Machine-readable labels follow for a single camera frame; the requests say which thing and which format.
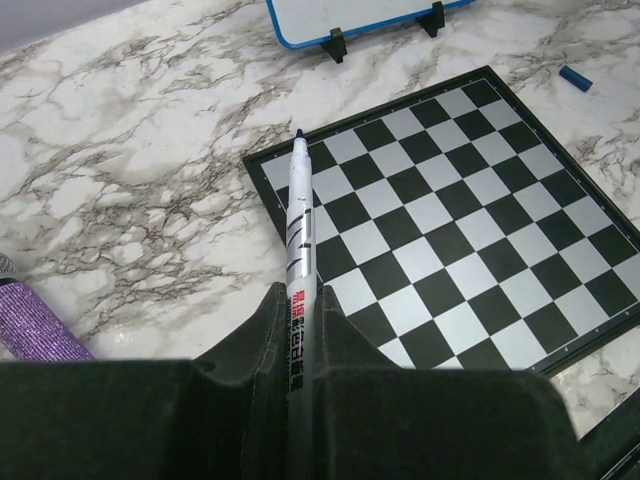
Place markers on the purple glitter microphone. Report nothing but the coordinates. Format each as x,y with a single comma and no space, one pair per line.
29,328

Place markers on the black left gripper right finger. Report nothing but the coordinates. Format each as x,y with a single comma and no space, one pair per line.
375,420

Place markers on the black white chessboard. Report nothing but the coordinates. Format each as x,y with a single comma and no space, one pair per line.
457,233

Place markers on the white blue whiteboard marker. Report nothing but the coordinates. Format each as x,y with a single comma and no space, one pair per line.
301,291

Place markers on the blue framed whiteboard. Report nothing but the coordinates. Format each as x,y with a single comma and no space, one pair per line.
299,24

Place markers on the blue marker cap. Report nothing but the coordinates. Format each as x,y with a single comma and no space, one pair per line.
575,78

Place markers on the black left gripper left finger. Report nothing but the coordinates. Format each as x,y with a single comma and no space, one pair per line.
219,416

